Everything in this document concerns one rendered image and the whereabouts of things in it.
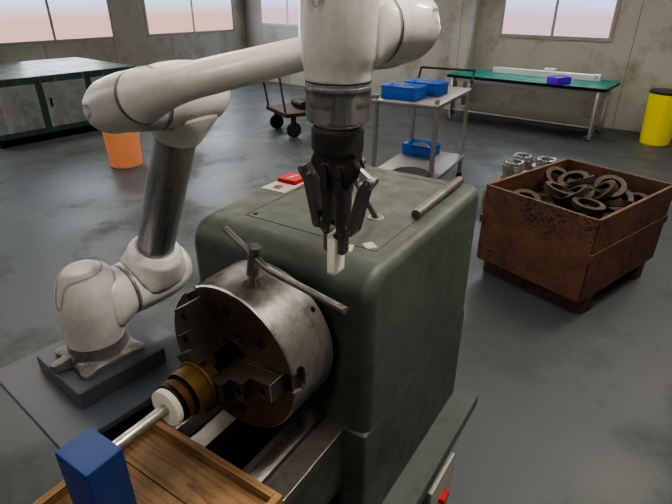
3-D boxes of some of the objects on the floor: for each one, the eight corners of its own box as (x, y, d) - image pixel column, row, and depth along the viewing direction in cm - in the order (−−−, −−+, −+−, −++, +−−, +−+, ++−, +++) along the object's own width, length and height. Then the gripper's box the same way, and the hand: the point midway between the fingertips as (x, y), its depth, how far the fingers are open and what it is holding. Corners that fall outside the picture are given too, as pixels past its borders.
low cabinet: (85, 106, 866) (74, 56, 829) (146, 122, 761) (137, 65, 724) (-53, 128, 725) (-73, 69, 689) (-2, 150, 620) (-23, 82, 583)
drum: (674, 142, 656) (690, 90, 627) (669, 148, 628) (685, 94, 598) (639, 137, 680) (653, 86, 650) (632, 143, 651) (646, 91, 621)
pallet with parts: (636, 207, 454) (647, 171, 438) (615, 237, 398) (626, 197, 382) (510, 181, 518) (516, 148, 503) (477, 203, 462) (482, 167, 447)
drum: (153, 163, 574) (143, 105, 544) (120, 172, 545) (108, 111, 516) (132, 156, 597) (122, 100, 568) (100, 165, 568) (87, 106, 539)
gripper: (284, 121, 71) (289, 269, 82) (364, 135, 65) (358, 293, 76) (315, 112, 76) (316, 251, 87) (391, 124, 70) (382, 273, 81)
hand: (335, 252), depth 80 cm, fingers closed
